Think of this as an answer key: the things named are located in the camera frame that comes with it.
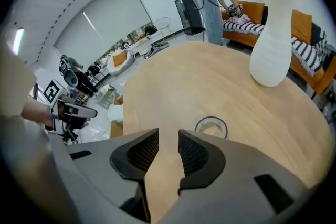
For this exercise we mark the person's left forearm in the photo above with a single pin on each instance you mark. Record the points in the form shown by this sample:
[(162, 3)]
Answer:
[(36, 111)]

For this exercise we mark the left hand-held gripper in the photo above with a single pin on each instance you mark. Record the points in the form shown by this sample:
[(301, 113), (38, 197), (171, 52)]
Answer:
[(55, 91)]

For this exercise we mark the grey roller blind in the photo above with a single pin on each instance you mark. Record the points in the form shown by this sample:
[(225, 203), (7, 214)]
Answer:
[(105, 21)]

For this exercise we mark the black tower cabinet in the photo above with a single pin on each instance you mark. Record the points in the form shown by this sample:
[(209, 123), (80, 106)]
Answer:
[(189, 15)]

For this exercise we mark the white tissue box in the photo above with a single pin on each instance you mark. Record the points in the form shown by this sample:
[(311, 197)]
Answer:
[(115, 112)]

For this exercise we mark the white ceramic vase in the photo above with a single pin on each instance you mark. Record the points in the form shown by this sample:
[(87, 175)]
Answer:
[(273, 47)]

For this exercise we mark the wooden coffee table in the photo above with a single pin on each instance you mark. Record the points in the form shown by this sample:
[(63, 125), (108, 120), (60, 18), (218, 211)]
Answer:
[(210, 86)]

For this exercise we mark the black white striped blanket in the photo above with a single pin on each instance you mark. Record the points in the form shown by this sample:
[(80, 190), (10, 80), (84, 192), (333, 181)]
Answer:
[(304, 52)]

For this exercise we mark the beige crumpled paper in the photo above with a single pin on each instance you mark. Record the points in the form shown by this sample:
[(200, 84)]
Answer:
[(105, 90)]

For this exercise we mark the black throw pillow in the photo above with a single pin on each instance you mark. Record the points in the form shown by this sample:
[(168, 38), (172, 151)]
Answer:
[(265, 14)]

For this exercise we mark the person's white shirt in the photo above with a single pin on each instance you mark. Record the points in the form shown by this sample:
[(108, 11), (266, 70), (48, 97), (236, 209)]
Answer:
[(13, 86)]

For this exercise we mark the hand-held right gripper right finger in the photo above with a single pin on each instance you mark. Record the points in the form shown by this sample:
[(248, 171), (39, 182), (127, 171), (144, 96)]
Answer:
[(194, 154)]

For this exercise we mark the black handbag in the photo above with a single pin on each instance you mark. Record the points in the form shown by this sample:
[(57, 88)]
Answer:
[(151, 30)]

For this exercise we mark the white round bean bag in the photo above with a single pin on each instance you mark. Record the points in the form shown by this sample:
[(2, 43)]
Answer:
[(120, 68)]

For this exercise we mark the black open bag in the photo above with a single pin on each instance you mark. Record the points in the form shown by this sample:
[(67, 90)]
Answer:
[(156, 49)]

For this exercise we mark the green mesh waste basket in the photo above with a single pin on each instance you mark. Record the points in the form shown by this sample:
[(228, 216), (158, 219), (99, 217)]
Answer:
[(105, 99)]

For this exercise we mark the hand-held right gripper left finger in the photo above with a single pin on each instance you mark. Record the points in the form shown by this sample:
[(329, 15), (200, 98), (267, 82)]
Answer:
[(141, 154)]

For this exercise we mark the pink cloth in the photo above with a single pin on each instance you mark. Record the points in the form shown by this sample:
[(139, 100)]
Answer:
[(240, 19)]

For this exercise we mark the orange sofa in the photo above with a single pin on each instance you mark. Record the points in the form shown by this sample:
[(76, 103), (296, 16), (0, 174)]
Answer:
[(302, 26)]

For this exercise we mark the person's left hand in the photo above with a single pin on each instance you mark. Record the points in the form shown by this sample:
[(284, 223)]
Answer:
[(86, 122)]

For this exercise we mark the orange square cushion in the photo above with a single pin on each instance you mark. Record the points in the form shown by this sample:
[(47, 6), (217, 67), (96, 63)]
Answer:
[(120, 59)]

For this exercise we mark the orange sofa cushion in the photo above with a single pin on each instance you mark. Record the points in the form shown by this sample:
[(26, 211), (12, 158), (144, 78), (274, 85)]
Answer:
[(302, 26), (252, 11)]

